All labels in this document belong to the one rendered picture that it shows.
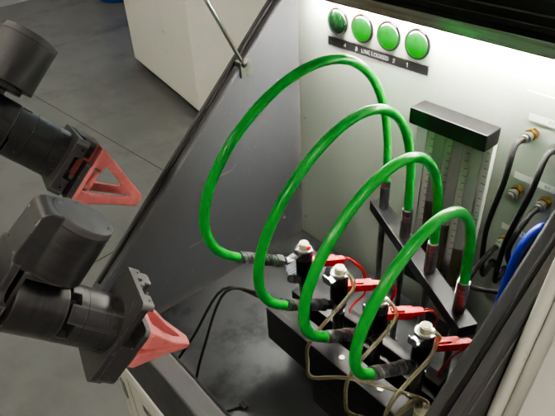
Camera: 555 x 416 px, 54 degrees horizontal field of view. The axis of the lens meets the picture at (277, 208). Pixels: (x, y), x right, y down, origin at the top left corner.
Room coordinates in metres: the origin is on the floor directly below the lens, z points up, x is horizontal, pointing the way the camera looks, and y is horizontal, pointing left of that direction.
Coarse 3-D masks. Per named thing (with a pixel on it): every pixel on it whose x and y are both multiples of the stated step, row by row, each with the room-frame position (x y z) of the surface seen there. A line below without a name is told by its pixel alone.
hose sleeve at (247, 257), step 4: (240, 252) 0.61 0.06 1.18; (244, 252) 0.61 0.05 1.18; (248, 252) 0.62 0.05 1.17; (244, 256) 0.60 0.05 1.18; (248, 256) 0.60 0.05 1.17; (252, 256) 0.61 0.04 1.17; (268, 256) 0.63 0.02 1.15; (272, 256) 0.64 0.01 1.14; (276, 256) 0.64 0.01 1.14; (240, 260) 0.60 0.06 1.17; (244, 260) 0.60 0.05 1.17; (248, 260) 0.60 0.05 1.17; (252, 260) 0.61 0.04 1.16; (268, 260) 0.63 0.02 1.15; (272, 260) 0.63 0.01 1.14; (276, 260) 0.64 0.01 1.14; (264, 264) 0.62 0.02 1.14; (268, 264) 0.63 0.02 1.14; (272, 264) 0.63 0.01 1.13
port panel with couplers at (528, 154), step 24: (528, 96) 0.72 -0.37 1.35; (528, 120) 0.71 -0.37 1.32; (552, 120) 0.68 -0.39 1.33; (528, 144) 0.70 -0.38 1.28; (552, 144) 0.66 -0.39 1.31; (528, 168) 0.70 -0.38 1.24; (552, 168) 0.67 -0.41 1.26; (504, 192) 0.72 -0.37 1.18; (552, 192) 0.66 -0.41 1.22; (504, 216) 0.71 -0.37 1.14
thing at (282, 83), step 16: (304, 64) 0.69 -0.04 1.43; (320, 64) 0.70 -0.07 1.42; (352, 64) 0.74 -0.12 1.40; (288, 80) 0.66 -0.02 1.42; (368, 80) 0.77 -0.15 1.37; (272, 96) 0.64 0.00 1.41; (384, 96) 0.78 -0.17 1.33; (256, 112) 0.63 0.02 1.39; (240, 128) 0.61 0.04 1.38; (384, 128) 0.79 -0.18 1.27; (224, 144) 0.60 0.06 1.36; (384, 144) 0.80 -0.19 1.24; (224, 160) 0.59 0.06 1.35; (384, 160) 0.80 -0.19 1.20; (208, 176) 0.58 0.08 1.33; (208, 192) 0.57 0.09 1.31; (208, 208) 0.57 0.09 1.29; (208, 224) 0.57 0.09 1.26; (208, 240) 0.57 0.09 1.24; (224, 256) 0.58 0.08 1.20; (240, 256) 0.60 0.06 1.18
